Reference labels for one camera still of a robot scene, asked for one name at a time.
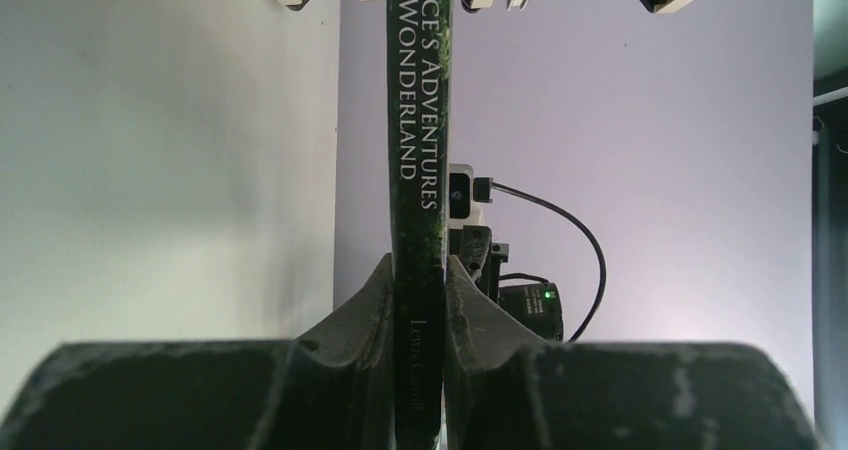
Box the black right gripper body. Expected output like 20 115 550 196
448 225 510 302

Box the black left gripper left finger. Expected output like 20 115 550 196
1 257 394 449

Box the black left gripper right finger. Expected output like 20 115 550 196
445 258 822 449

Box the green garden cover book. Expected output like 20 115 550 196
386 0 453 449

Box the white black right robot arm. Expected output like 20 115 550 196
448 225 564 342

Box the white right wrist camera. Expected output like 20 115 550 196
448 163 485 230

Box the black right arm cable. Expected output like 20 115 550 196
471 176 608 344

